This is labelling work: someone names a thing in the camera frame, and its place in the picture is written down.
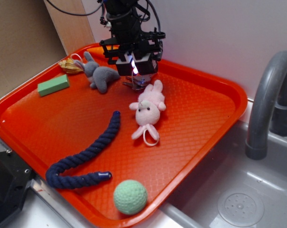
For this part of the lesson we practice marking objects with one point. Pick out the grey toy sink basin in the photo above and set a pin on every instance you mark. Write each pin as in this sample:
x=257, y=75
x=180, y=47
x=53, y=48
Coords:
x=194, y=202

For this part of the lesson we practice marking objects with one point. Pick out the sink drain cover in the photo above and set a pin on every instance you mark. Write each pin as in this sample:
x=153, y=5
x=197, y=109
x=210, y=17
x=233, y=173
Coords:
x=240, y=207

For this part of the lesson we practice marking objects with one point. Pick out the grey plush bunny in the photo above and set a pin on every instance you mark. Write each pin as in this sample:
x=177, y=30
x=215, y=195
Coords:
x=98, y=76

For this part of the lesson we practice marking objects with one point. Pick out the grey toy faucet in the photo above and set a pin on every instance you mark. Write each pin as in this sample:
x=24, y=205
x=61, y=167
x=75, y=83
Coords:
x=269, y=110

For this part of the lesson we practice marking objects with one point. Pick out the silver keys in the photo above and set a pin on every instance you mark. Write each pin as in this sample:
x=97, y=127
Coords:
x=138, y=82

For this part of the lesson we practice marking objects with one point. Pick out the pink plush bunny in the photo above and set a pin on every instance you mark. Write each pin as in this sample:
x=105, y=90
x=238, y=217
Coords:
x=148, y=108

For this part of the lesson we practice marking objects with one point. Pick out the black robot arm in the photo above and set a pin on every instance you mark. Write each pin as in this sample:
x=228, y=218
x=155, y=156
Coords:
x=117, y=7

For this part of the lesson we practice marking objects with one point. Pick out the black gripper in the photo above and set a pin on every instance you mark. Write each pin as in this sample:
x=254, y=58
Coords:
x=128, y=37

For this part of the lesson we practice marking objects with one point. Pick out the black metal block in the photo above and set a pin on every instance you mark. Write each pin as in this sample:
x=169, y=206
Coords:
x=15, y=178

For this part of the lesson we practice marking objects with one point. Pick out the green rectangular block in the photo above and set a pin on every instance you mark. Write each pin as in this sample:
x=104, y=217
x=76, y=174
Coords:
x=53, y=85

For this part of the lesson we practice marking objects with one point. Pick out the green dimpled ball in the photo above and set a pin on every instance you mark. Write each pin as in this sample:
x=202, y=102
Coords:
x=130, y=197

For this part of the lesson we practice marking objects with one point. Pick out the tan seashell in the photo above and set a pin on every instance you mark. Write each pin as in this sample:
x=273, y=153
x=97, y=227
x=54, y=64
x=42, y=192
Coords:
x=69, y=67

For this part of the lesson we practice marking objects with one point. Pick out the orange plastic tray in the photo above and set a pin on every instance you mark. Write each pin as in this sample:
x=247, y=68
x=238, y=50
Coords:
x=200, y=109

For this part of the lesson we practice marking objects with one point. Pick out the light wooden board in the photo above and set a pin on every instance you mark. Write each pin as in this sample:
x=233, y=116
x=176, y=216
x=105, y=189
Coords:
x=73, y=31

